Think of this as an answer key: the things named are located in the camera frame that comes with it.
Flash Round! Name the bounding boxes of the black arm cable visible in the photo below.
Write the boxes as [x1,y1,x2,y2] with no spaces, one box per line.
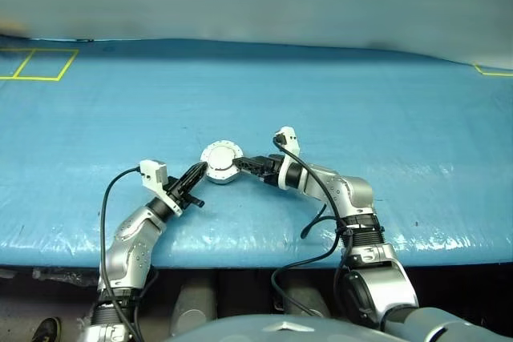
[271,135,349,317]
[99,167,141,342]

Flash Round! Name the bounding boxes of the grey rounded block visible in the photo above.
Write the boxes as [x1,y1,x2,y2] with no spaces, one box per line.
[279,272,330,318]
[171,276,218,336]

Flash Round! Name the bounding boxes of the black and yellow shoe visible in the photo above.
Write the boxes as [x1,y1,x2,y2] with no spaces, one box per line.
[30,316,62,342]

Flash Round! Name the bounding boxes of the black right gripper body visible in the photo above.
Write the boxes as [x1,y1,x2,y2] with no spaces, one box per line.
[258,154,285,187]

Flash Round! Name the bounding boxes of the silver motor housing copper windings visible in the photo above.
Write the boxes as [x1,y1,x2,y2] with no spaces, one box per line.
[204,168,241,186]

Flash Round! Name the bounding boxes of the silver robot torso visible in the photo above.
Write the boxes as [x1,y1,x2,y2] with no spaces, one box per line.
[166,312,442,342]

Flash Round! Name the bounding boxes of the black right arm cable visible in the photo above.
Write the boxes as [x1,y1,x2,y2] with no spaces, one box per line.
[271,135,349,317]

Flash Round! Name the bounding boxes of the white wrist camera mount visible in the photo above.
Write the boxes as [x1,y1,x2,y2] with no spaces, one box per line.
[273,127,301,191]
[138,159,184,215]

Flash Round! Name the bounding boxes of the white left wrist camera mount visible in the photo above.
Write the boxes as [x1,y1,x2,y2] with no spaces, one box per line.
[138,159,184,215]

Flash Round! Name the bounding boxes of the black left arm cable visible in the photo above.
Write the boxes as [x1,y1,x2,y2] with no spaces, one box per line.
[99,167,141,342]

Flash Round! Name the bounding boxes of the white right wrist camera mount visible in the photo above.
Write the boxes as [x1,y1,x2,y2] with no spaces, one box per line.
[273,127,301,191]

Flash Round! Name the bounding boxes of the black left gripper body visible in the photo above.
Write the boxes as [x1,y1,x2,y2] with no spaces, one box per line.
[164,175,194,211]

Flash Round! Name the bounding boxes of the silver motor cover circuit board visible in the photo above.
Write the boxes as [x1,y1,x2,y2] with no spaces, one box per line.
[200,139,244,179]

